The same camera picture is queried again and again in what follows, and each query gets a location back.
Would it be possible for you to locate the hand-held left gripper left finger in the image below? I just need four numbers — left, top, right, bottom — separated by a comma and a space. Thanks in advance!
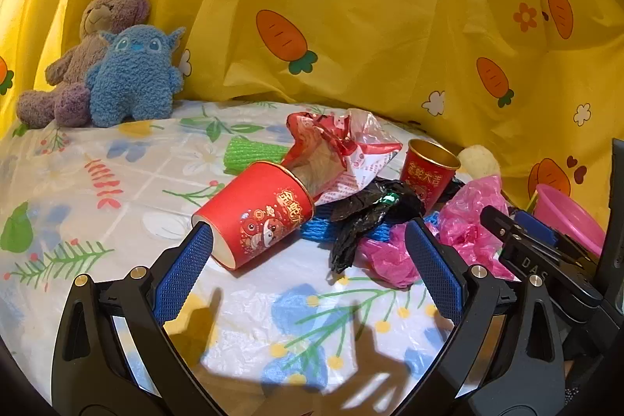
51, 223, 230, 416

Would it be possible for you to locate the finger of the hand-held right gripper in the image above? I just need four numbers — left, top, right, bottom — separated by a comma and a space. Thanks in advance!
480, 205, 605, 324
516, 210, 596, 268

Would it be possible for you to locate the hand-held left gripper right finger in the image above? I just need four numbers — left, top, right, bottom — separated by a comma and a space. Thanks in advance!
390, 218, 566, 416

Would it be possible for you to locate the pink plastic bowl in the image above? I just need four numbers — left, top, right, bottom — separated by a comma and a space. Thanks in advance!
534, 183, 608, 258

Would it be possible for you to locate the large red paper cup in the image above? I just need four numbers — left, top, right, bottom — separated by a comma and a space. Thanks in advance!
191, 161, 313, 271

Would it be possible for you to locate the blue foam net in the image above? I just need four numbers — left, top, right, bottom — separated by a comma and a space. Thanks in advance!
300, 214, 395, 246

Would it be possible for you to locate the pink plastic bag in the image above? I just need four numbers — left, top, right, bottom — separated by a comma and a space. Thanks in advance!
358, 175, 518, 290

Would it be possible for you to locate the black plastic bag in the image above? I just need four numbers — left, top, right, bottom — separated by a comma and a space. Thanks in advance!
317, 179, 464, 273

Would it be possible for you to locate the cream plush ball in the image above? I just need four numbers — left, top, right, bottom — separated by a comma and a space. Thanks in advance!
458, 144, 503, 180

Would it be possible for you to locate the small red paper cup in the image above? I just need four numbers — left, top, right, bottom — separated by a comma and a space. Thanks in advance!
400, 138, 461, 207

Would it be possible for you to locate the green foam net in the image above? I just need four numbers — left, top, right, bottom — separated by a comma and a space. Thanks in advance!
223, 136, 293, 177

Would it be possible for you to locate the red and white plastic bag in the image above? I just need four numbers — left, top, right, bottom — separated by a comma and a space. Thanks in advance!
285, 108, 403, 202

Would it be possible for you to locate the blue plush monster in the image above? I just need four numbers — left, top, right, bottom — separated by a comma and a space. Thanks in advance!
85, 25, 187, 128

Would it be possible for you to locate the brown teddy bear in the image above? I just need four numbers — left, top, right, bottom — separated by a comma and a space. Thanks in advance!
16, 0, 152, 129

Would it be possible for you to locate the yellow carrot print cloth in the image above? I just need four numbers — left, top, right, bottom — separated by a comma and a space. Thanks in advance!
0, 0, 624, 227

